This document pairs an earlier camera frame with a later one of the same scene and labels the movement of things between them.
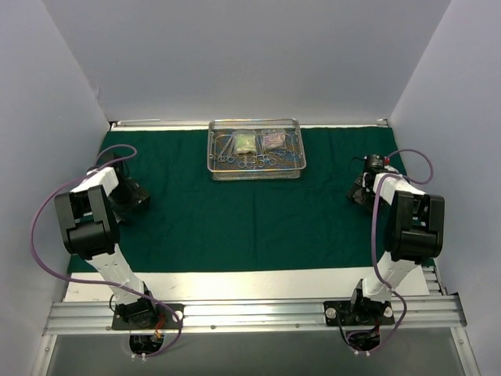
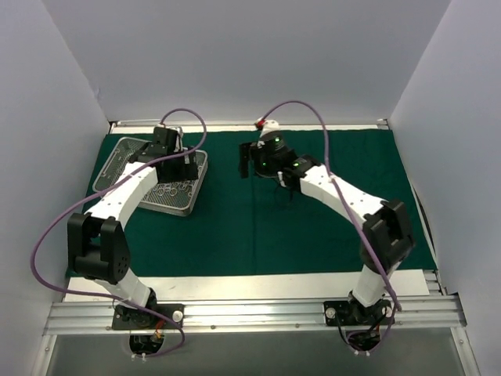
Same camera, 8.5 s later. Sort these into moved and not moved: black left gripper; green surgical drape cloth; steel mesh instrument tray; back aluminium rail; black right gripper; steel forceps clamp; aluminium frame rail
Moved: black right gripper; steel forceps clamp; black left gripper; steel mesh instrument tray
Not moved: back aluminium rail; aluminium frame rail; green surgical drape cloth
